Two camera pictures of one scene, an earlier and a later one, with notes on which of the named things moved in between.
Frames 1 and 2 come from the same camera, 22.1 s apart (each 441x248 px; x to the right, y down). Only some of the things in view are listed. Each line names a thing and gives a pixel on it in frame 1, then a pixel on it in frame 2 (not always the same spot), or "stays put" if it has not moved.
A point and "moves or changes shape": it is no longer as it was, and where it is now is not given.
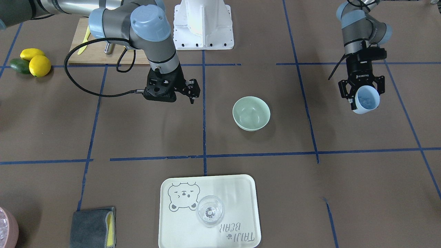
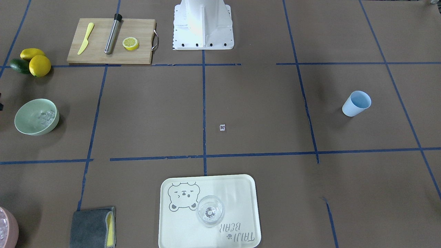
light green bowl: (250, 113) -> (37, 117)
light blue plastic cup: (367, 98) moves or changes shape
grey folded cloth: (93, 228) stays put
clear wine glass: (209, 211) stays put
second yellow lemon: (27, 53) stays put
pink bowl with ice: (9, 230) stays put
